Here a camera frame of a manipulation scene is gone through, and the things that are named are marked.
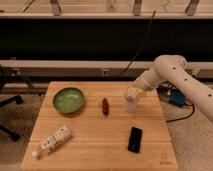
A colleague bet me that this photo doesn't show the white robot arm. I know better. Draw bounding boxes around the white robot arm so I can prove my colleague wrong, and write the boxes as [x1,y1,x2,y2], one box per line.
[124,55,213,123]

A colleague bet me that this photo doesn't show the blue device on floor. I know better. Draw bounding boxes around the blue device on floor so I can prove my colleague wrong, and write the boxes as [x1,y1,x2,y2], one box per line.
[169,90,185,107]

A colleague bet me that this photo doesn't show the black phone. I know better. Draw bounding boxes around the black phone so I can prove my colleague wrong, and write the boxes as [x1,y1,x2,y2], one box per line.
[128,127,143,153]

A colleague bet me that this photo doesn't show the wooden table board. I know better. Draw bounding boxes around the wooden table board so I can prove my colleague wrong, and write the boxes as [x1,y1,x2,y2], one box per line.
[21,82,178,171]

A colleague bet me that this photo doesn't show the green bowl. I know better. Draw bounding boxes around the green bowl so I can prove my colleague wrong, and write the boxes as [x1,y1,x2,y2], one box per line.
[53,87,85,114]

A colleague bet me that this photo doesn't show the black chair base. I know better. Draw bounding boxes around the black chair base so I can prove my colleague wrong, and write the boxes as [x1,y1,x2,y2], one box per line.
[0,64,25,142]

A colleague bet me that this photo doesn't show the black cable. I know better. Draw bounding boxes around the black cable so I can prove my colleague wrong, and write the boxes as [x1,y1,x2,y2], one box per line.
[117,10,157,78]

